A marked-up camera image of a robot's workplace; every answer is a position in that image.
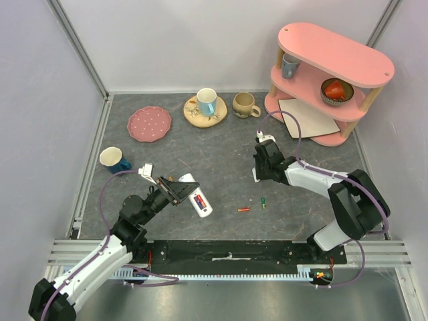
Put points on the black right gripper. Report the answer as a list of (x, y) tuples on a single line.
[(261, 166)]

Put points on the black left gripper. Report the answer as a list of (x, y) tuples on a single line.
[(182, 189)]

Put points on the white battery cover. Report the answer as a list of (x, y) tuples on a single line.
[(254, 175)]

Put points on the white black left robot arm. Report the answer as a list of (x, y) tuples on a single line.
[(64, 297)]

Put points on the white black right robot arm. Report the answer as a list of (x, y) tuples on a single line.
[(357, 204)]

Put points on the white square mat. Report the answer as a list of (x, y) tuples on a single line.
[(312, 122)]

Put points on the beige ceramic mug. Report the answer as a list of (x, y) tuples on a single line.
[(244, 105)]

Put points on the pink dotted plate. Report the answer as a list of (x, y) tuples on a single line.
[(149, 124)]

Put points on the dark blue mug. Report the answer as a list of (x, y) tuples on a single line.
[(113, 160)]

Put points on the light blue mug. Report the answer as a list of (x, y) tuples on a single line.
[(206, 101)]

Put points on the red cup in bowl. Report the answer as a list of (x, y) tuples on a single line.
[(335, 91)]

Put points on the grey blue shelf mug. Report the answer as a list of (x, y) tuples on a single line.
[(290, 65)]

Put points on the patterned dark bowl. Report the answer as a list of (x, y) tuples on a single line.
[(348, 90)]

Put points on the pink three-tier shelf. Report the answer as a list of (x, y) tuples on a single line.
[(331, 73)]

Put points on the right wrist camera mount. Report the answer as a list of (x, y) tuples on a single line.
[(261, 137)]

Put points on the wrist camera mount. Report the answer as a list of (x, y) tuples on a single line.
[(146, 172), (261, 137)]

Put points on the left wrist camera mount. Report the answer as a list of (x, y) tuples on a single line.
[(146, 172)]

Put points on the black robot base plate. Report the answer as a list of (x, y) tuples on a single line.
[(234, 257)]

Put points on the white slotted cable duct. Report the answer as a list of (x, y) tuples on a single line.
[(141, 272)]

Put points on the left aluminium frame post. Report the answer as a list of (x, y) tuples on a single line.
[(69, 30)]

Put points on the aluminium frame post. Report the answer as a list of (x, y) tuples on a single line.
[(69, 30), (383, 22)]

